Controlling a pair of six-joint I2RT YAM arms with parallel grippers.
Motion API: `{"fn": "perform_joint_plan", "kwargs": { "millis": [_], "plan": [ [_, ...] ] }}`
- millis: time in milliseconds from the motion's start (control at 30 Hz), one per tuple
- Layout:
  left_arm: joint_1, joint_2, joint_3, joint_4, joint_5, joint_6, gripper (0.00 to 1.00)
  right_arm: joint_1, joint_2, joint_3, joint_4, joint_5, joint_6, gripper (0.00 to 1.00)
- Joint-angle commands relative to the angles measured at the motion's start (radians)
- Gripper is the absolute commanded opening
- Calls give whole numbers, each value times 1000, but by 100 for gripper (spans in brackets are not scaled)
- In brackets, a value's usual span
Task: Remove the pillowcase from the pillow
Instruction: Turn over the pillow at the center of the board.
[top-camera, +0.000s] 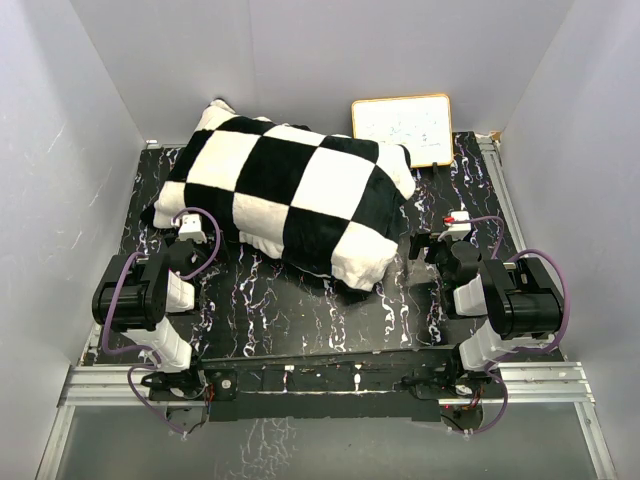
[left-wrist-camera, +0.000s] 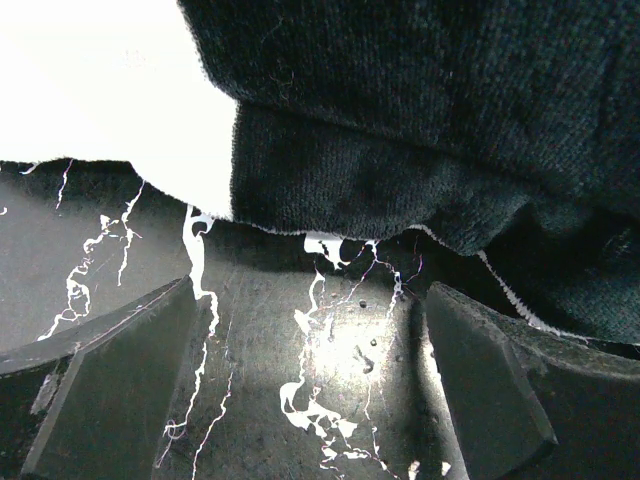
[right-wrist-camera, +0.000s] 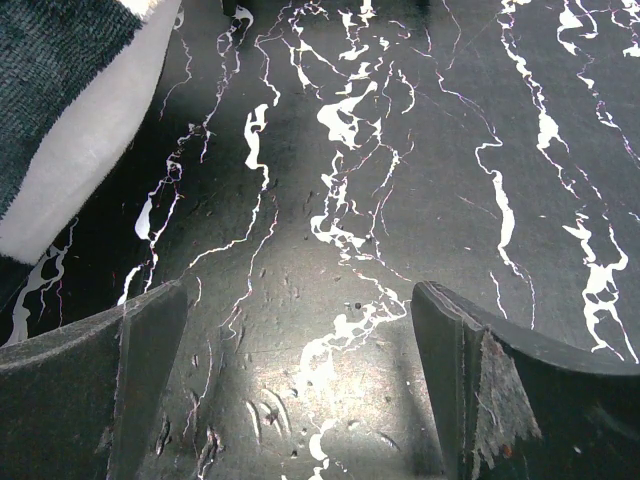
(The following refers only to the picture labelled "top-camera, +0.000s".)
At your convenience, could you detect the small whiteboard with wooden frame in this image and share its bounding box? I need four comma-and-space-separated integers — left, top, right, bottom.
351, 94, 454, 168

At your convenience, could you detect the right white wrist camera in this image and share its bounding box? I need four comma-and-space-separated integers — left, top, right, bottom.
438, 211, 471, 241

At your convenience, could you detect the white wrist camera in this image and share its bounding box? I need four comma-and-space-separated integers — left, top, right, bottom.
438, 211, 471, 241
178, 213, 207, 244

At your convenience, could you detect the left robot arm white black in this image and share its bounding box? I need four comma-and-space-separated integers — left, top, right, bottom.
91, 240, 210, 399

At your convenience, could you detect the black white checkered pillowcase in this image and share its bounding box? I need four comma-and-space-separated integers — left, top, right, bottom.
141, 99, 416, 291

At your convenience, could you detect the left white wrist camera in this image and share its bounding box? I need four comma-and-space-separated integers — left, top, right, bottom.
178, 213, 207, 244

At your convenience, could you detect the aluminium frame rail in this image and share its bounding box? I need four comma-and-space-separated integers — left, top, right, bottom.
37, 134, 619, 480

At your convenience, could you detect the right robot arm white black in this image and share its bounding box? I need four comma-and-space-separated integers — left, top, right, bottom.
408, 233, 565, 397

